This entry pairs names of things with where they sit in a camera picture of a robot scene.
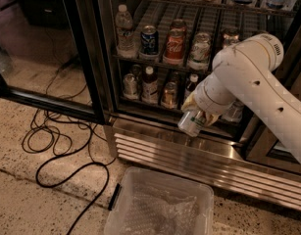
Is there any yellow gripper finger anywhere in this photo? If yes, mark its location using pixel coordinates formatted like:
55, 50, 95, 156
181, 93, 197, 113
204, 113, 220, 126

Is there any silver 7up can front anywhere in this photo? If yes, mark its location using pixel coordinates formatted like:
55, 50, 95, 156
177, 110, 206, 137

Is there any silver 7up can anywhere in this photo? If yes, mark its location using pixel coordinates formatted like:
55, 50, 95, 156
177, 110, 206, 137
187, 32, 211, 71

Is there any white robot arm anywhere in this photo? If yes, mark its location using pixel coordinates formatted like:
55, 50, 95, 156
181, 33, 301, 164

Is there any copper can bottom shelf front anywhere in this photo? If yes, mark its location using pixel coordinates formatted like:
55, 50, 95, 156
161, 81, 177, 109

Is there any silver 7up can rear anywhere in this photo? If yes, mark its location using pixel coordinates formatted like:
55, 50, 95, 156
187, 32, 211, 71

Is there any red coca-cola can front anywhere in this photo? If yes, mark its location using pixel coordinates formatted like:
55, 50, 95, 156
163, 28, 185, 66

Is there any red coca-cola can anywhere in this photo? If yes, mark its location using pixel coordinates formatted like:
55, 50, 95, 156
163, 28, 185, 66
170, 19, 187, 33

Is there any closed right glass fridge door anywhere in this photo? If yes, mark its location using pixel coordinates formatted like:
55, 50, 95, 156
246, 71, 301, 174

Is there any silver can bottom shelf rear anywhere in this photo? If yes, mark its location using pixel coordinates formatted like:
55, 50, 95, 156
129, 65, 142, 79

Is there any silver can shelf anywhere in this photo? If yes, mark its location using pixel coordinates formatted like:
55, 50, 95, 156
124, 73, 138, 100
129, 65, 142, 79

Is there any silver can bottom shelf front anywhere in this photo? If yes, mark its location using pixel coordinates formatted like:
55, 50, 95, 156
124, 73, 138, 100

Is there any stainless steel fridge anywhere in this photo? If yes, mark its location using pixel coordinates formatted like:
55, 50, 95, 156
92, 0, 301, 211

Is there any blue pepsi can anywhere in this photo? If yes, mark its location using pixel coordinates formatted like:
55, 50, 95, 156
139, 24, 159, 60

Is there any red coca-cola can rear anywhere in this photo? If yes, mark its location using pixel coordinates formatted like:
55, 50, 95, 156
170, 19, 187, 33

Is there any gold soda can rear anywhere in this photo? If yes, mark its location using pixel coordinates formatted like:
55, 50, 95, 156
222, 28, 239, 48

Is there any clear water bottle middle shelf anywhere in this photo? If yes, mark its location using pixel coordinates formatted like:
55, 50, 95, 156
115, 4, 136, 58

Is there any glass fridge door open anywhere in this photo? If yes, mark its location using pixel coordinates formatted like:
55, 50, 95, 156
0, 0, 109, 124

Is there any clear water bottle bottom right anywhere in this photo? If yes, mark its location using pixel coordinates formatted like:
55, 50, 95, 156
222, 100, 244, 123

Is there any dark juice bottle right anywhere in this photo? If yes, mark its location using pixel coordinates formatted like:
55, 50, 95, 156
183, 73, 199, 100

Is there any dark juice bottle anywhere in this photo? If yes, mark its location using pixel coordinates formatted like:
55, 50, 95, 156
183, 73, 199, 100
141, 67, 158, 104

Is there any dark juice bottle left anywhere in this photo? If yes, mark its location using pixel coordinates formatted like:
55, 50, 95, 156
141, 67, 158, 104

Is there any clear plastic storage bin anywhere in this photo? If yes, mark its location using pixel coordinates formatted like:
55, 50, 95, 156
104, 167, 214, 235

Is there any bubble wrap sheet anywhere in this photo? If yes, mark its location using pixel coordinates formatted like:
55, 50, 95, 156
120, 185, 198, 235

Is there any black floor cable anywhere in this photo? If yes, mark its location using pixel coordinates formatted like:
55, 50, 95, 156
0, 26, 117, 235

